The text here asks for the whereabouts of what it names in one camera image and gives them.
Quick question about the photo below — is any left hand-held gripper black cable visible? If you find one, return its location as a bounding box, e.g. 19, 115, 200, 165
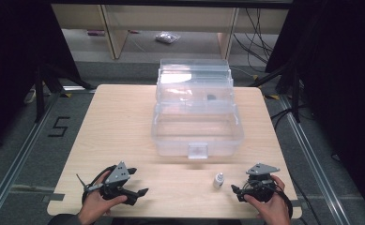
81, 164, 118, 205

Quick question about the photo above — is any black metal stand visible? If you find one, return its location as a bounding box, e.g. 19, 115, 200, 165
29, 59, 98, 124
248, 59, 303, 124

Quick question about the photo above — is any clear plastic storage box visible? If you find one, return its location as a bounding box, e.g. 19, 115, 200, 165
151, 58, 245, 160

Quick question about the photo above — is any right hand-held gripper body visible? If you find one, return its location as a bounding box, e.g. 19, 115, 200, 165
243, 162, 281, 203

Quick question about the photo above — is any clear plastic bag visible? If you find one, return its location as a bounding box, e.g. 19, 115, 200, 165
154, 31, 182, 44

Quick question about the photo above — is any beige wooden shelf unit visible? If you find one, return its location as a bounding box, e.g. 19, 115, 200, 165
50, 3, 290, 60

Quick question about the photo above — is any right hand-held gripper black cable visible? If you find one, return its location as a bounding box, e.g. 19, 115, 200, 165
275, 187, 295, 219

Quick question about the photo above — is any small white dropper bottle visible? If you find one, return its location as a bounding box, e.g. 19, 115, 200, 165
213, 172, 225, 189

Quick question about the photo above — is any person's right hand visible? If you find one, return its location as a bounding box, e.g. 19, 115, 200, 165
243, 174, 293, 225

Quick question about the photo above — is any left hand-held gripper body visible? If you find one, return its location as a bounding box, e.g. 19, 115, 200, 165
84, 160, 134, 202

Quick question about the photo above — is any person's left hand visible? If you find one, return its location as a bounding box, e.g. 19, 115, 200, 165
77, 170, 129, 225

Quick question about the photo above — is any metal floor rail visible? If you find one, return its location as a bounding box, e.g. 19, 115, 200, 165
0, 90, 62, 225
278, 95, 352, 225

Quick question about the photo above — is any bundle of black cables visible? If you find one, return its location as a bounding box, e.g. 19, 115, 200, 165
233, 7, 275, 65

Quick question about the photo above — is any hand-held gripper black cable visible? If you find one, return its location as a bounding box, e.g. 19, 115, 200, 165
275, 187, 295, 219
81, 164, 118, 205

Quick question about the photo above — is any black floor cable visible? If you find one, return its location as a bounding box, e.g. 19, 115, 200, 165
269, 104, 312, 130

